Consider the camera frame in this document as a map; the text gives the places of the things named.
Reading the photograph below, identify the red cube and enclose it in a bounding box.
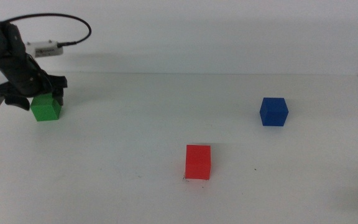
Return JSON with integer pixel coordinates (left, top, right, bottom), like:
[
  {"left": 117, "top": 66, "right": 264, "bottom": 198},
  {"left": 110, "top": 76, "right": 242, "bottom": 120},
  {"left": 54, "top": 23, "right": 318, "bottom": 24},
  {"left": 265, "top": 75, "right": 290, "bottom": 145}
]
[{"left": 184, "top": 144, "right": 212, "bottom": 181}]

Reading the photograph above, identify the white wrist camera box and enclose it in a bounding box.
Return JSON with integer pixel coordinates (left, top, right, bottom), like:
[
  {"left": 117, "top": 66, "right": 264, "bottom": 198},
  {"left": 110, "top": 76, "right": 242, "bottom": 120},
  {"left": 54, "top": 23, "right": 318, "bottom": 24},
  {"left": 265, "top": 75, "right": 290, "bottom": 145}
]
[{"left": 25, "top": 40, "right": 65, "bottom": 58}]

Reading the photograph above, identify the blue cube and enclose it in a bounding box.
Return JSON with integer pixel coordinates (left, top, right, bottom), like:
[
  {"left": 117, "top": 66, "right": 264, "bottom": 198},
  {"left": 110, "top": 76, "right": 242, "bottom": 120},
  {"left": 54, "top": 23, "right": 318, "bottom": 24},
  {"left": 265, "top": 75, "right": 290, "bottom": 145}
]
[{"left": 259, "top": 96, "right": 290, "bottom": 127}]

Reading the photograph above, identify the green cube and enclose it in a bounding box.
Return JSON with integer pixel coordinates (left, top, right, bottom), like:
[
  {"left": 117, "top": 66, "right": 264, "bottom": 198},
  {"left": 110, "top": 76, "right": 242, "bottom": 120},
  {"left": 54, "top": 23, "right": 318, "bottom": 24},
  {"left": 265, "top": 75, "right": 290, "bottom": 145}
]
[{"left": 30, "top": 93, "right": 63, "bottom": 122}]

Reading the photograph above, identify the black camera cable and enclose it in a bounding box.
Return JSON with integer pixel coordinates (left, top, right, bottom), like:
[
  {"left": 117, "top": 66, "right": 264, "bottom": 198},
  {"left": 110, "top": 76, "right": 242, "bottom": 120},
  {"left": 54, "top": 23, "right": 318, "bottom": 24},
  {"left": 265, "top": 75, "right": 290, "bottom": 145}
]
[{"left": 0, "top": 12, "right": 93, "bottom": 48}]

